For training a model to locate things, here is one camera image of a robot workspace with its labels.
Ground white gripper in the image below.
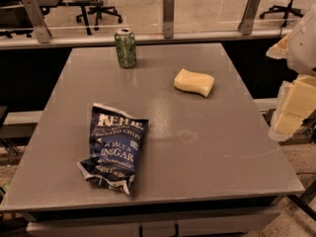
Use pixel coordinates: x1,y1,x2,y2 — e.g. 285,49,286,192
266,5,316,142

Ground yellow sponge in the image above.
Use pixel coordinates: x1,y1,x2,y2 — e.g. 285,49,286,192
174,69,214,97

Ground blue kettle chip bag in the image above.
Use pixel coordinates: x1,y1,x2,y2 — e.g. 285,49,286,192
77,104,149,195

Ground green soda can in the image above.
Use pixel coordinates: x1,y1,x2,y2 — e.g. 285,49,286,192
115,29,136,68

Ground black office chair left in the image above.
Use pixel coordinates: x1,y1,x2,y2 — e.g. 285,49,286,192
65,0,126,32

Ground dark background desk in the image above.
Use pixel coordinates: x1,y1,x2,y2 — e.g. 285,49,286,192
37,0,103,36

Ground clear glass barrier panel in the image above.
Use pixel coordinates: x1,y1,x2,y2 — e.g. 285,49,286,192
0,0,316,38

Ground middle metal bracket post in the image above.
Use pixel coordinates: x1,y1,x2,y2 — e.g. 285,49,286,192
163,0,175,39

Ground left metal bracket post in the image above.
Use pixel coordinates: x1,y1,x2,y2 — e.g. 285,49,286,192
22,0,51,43

